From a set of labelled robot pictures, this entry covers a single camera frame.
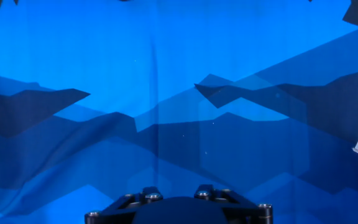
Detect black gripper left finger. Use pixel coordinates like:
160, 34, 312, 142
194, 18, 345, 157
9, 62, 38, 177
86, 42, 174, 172
85, 186, 165, 224

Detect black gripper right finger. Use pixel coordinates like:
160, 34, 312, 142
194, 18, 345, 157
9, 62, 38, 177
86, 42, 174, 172
193, 184, 274, 224

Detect blue geometric patterned backdrop cloth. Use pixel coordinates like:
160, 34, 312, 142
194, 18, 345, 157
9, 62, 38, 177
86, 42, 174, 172
0, 0, 358, 224

